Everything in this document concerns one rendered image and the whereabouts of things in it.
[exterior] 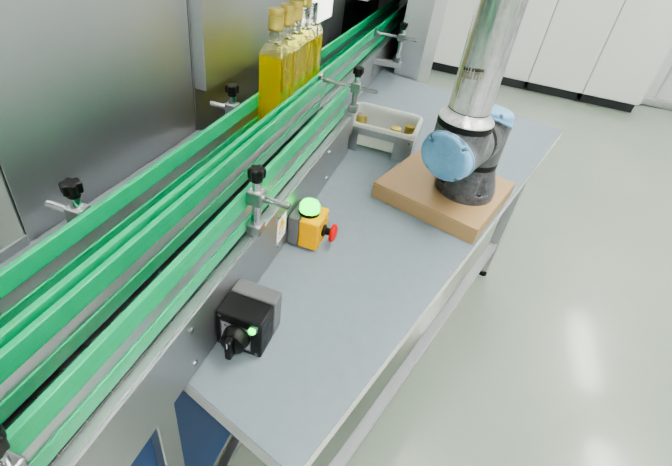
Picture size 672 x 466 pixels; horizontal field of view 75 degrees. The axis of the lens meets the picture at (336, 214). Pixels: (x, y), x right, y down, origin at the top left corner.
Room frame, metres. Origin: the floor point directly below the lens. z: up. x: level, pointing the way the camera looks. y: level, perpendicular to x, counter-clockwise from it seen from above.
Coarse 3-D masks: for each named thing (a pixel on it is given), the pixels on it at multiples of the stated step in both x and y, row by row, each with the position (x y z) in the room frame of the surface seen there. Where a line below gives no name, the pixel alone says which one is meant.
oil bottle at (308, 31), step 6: (306, 30) 1.16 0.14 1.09; (312, 30) 1.18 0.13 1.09; (306, 36) 1.15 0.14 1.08; (312, 36) 1.17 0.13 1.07; (312, 42) 1.17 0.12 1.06; (312, 48) 1.17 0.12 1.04; (312, 54) 1.18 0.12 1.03; (306, 60) 1.15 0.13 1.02; (312, 60) 1.18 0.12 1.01; (306, 66) 1.15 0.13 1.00; (312, 66) 1.19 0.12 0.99; (306, 72) 1.15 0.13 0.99; (312, 72) 1.19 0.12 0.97; (306, 78) 1.15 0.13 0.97
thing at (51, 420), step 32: (320, 128) 0.96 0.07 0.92; (288, 160) 0.76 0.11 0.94; (224, 224) 0.52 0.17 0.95; (192, 256) 0.44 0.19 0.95; (160, 288) 0.37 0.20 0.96; (192, 288) 0.43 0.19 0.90; (128, 320) 0.31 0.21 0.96; (160, 320) 0.36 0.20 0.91; (96, 352) 0.27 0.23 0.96; (128, 352) 0.31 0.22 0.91; (64, 384) 0.23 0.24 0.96; (96, 384) 0.26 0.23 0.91; (32, 416) 0.19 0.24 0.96; (64, 416) 0.22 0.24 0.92; (32, 448) 0.18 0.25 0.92
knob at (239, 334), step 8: (232, 328) 0.43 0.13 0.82; (240, 328) 0.44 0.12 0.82; (224, 336) 0.42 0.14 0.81; (232, 336) 0.42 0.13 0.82; (240, 336) 0.42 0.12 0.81; (248, 336) 0.43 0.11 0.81; (224, 344) 0.41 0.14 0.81; (232, 344) 0.41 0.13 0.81; (240, 344) 0.42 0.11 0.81; (248, 344) 0.43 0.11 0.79; (232, 352) 0.41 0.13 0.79; (240, 352) 0.41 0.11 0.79
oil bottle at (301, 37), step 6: (294, 36) 1.10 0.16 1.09; (300, 36) 1.10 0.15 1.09; (300, 42) 1.09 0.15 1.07; (306, 42) 1.13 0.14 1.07; (306, 48) 1.13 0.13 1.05; (300, 54) 1.09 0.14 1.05; (306, 54) 1.14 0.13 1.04; (300, 60) 1.10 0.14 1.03; (300, 66) 1.10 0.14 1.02; (300, 72) 1.10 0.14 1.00; (300, 78) 1.10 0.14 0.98; (300, 84) 1.11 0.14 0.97
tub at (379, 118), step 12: (360, 108) 1.36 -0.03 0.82; (372, 108) 1.36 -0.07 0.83; (384, 108) 1.35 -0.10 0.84; (372, 120) 1.35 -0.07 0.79; (384, 120) 1.35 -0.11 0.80; (396, 120) 1.34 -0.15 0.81; (408, 120) 1.33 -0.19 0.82; (420, 120) 1.29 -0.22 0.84; (384, 132) 1.18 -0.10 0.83; (396, 132) 1.18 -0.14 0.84
